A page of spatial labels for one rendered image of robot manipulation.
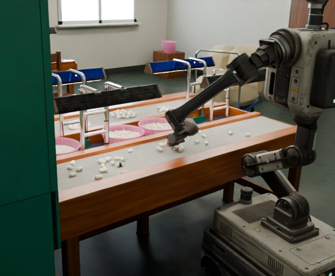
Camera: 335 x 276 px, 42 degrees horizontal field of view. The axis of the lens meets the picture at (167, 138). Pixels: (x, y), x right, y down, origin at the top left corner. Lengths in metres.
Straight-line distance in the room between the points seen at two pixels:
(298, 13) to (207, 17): 1.89
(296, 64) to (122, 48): 6.72
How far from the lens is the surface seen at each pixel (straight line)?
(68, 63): 5.17
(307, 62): 1.89
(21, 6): 1.59
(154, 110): 3.25
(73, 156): 2.33
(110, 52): 8.31
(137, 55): 8.70
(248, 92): 5.48
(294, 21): 7.13
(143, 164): 2.28
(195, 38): 8.52
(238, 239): 2.33
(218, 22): 8.13
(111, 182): 2.02
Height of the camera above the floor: 1.62
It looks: 19 degrees down
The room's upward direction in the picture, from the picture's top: 2 degrees clockwise
